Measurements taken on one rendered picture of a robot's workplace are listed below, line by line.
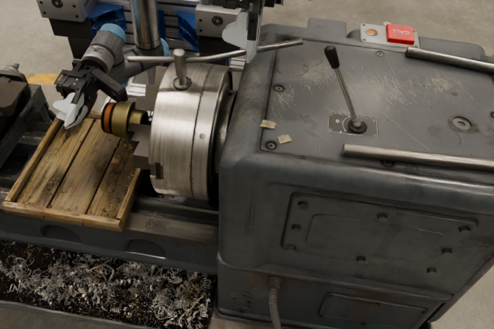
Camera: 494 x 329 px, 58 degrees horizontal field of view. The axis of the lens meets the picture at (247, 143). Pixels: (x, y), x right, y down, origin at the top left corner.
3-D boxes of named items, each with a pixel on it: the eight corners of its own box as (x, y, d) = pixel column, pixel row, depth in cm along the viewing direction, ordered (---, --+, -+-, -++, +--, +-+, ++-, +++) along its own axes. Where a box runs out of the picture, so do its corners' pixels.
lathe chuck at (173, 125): (220, 122, 126) (218, 35, 101) (195, 222, 108) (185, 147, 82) (190, 117, 127) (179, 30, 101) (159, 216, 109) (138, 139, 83)
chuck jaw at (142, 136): (178, 127, 101) (163, 161, 92) (179, 144, 104) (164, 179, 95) (131, 120, 101) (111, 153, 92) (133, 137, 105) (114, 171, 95)
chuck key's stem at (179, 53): (178, 96, 94) (173, 55, 84) (178, 88, 95) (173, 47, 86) (188, 96, 94) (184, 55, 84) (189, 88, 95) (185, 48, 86)
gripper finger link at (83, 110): (49, 132, 106) (65, 105, 112) (73, 136, 106) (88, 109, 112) (46, 123, 104) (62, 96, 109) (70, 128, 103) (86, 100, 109)
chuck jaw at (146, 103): (186, 114, 107) (191, 64, 105) (181, 116, 102) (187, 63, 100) (141, 107, 107) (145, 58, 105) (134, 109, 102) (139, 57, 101)
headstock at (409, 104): (442, 150, 133) (506, 42, 104) (472, 306, 102) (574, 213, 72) (246, 123, 137) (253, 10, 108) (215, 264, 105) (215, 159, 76)
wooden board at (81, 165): (162, 128, 133) (161, 119, 130) (121, 233, 110) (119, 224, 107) (66, 114, 135) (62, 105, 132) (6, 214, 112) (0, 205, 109)
